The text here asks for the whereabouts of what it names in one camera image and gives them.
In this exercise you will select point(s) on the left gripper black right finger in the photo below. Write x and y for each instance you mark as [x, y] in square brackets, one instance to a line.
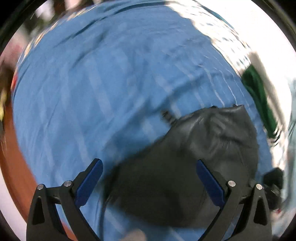
[254, 220]

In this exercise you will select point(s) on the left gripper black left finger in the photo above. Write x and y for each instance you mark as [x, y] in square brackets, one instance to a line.
[44, 222]

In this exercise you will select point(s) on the dark green folded garment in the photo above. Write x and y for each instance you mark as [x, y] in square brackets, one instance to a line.
[254, 85]

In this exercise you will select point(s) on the blue striped plaid bed sheet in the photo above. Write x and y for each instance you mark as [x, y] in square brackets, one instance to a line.
[108, 81]

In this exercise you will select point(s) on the black leather jacket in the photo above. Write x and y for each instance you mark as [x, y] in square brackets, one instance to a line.
[161, 184]

